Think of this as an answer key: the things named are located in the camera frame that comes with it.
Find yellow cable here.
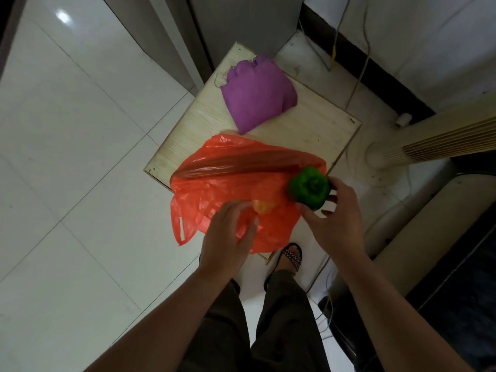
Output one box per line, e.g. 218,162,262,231
298,0,352,72

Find orange plastic bag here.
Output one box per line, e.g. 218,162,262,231
169,133,328,255

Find purple cloth bag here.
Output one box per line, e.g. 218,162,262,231
220,54,298,135

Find thin pale cable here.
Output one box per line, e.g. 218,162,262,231
344,4,371,111

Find round orange fruit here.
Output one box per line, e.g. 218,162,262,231
252,199,277,215

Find grey cabinet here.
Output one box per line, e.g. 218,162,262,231
185,0,307,71

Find person's left forearm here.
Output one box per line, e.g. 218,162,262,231
83,267,235,372

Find white floor cable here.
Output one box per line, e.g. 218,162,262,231
305,256,355,357

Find person's right forearm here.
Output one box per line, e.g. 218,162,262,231
332,253,475,372

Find person's left hand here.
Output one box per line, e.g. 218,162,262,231
199,200,260,283

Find black patterned sandal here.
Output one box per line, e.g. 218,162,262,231
263,242,303,292

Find small light wooden table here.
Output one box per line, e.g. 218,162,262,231
143,42,362,265

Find green bell pepper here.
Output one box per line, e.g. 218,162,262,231
286,166,331,212

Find beige tower fan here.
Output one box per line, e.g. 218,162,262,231
346,91,496,187

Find person's right hand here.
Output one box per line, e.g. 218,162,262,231
296,176,367,268

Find beige sofa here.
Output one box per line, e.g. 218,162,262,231
319,173,496,372

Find dark grey trousers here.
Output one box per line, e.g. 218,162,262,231
177,269,331,372

